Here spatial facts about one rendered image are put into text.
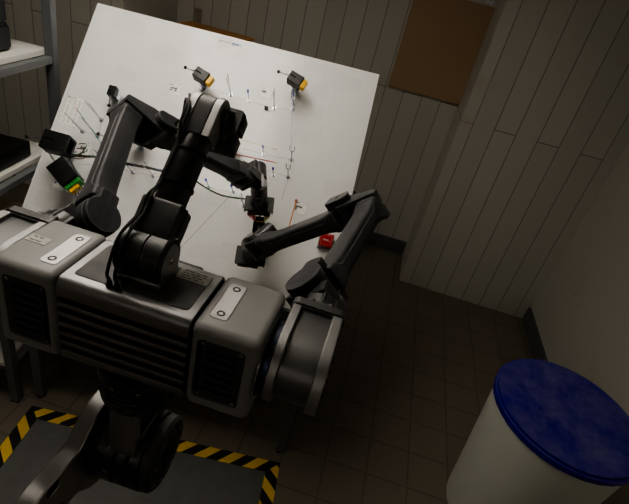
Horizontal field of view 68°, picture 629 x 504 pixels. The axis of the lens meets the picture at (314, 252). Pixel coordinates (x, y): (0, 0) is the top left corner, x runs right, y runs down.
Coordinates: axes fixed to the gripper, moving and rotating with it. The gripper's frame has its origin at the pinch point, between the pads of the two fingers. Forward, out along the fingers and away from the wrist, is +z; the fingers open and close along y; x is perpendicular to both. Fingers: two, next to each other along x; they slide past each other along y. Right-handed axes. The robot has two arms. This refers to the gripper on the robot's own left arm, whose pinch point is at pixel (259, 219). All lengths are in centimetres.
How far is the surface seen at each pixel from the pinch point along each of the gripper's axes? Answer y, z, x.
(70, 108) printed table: 77, -10, -38
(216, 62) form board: 24, -19, -62
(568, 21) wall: -159, 1, -161
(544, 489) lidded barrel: -112, 46, 77
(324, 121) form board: -21.3, -10.6, -43.6
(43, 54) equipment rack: 87, -23, -52
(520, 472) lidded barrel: -104, 47, 72
